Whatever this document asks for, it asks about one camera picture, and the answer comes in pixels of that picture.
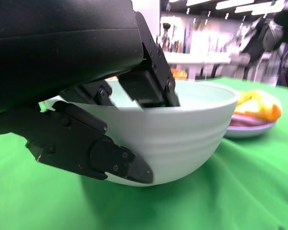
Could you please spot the orange wicker basket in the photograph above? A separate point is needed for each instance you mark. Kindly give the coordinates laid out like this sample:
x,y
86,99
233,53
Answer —
x,y
178,73

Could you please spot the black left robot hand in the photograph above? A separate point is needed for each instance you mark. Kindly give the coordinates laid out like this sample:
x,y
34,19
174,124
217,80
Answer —
x,y
50,48

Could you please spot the pale green bowl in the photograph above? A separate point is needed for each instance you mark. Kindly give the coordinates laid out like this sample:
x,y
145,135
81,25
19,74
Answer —
x,y
177,134

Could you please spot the twisted orange bread bun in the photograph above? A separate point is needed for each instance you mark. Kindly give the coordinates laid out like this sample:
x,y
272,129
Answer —
x,y
246,97

